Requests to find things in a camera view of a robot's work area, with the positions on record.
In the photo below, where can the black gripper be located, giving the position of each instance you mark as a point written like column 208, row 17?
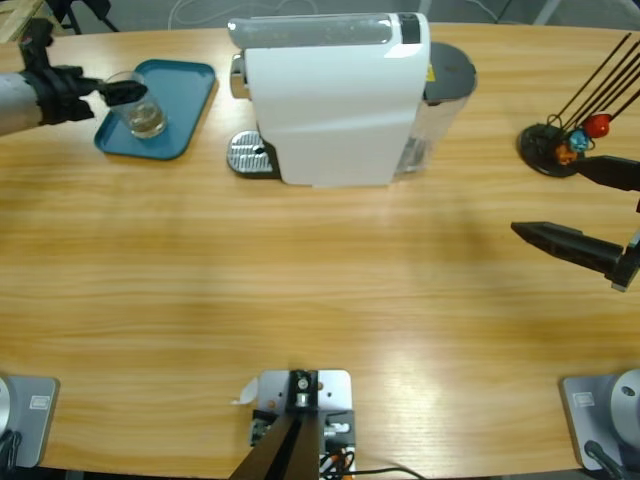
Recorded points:
column 60, row 95
column 629, row 260

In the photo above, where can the clear glass cup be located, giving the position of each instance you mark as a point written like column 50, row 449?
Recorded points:
column 145, row 115

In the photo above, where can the white capsule coffee machine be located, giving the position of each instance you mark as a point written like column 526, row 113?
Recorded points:
column 330, row 115

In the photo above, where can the orange coffee capsule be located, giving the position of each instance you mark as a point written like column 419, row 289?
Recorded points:
column 565, row 154

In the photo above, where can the blue foil coffee capsule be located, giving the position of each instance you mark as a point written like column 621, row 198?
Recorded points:
column 579, row 140

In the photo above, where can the red coffee capsule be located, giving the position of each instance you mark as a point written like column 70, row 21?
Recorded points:
column 596, row 126

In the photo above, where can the teal plastic tray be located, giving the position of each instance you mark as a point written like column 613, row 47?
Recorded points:
column 175, row 100

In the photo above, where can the black capsule holder with rods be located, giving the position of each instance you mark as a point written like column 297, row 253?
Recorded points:
column 537, row 145

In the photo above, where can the black chair legs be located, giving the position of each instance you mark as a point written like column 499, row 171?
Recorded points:
column 85, row 12

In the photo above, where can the clear water tank dark lid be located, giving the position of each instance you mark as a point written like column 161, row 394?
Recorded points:
column 447, row 75

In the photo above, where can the grey metal leg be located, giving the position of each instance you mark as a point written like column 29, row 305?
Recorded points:
column 547, row 11

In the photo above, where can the white paper tag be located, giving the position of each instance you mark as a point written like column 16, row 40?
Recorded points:
column 247, row 392

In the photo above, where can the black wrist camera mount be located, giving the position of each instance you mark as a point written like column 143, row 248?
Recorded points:
column 36, row 45

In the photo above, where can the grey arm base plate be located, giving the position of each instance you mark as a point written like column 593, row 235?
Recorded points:
column 600, row 415
column 30, row 420

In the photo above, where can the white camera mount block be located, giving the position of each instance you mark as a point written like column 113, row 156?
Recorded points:
column 335, row 395

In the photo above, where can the dark camera post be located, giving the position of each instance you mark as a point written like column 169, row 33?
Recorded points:
column 290, row 445

